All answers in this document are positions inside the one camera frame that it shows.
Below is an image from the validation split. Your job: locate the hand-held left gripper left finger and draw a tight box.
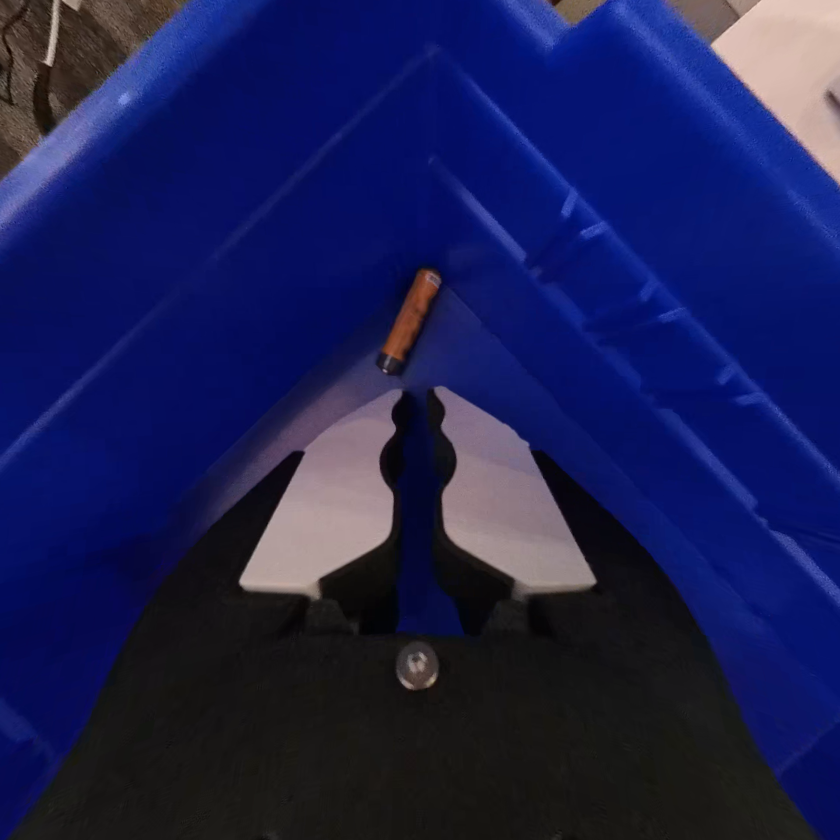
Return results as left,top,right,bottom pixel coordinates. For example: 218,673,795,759
238,387,414,633

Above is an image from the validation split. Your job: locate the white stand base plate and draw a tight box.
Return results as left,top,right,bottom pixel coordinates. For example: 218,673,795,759
712,13,840,198

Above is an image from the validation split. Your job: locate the copper battery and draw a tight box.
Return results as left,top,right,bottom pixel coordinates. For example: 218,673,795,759
375,267,442,377

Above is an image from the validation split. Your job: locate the large blue plastic bin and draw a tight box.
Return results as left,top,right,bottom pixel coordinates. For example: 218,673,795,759
0,0,840,840

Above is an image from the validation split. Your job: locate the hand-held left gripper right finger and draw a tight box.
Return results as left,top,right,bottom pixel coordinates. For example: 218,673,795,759
427,386,598,635

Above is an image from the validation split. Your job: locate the white cable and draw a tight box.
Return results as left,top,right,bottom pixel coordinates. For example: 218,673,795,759
41,0,67,68

